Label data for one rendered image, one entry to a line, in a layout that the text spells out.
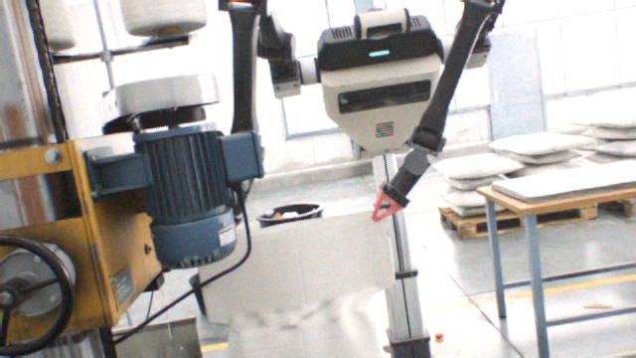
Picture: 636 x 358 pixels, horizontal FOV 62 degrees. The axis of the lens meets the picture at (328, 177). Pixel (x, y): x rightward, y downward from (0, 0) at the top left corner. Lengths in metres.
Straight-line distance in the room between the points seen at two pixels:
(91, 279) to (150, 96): 0.31
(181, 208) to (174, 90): 0.20
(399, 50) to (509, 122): 8.31
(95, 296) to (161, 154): 0.26
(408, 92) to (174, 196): 0.97
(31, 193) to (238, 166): 0.34
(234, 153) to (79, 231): 0.29
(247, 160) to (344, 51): 0.76
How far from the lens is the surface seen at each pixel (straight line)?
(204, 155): 0.95
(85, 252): 0.94
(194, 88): 0.93
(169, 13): 1.09
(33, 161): 0.95
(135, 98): 0.93
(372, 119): 1.74
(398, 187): 1.33
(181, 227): 0.94
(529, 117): 10.09
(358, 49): 1.66
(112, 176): 0.98
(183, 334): 1.79
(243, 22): 1.19
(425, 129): 1.34
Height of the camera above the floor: 1.33
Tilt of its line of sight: 8 degrees down
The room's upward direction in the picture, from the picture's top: 9 degrees counter-clockwise
